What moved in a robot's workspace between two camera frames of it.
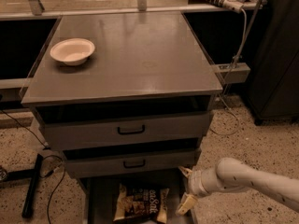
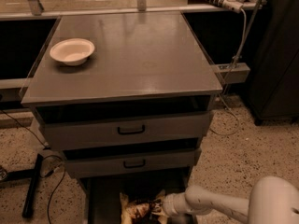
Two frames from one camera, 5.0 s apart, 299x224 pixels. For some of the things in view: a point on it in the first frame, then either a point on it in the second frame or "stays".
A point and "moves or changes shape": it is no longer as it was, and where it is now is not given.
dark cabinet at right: x=273 y=91 stays
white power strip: x=231 y=1 stays
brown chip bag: x=141 y=203 moves or changes shape
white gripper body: x=195 y=182 to x=170 y=204
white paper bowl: x=72 y=51 stays
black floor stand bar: x=33 y=175 stays
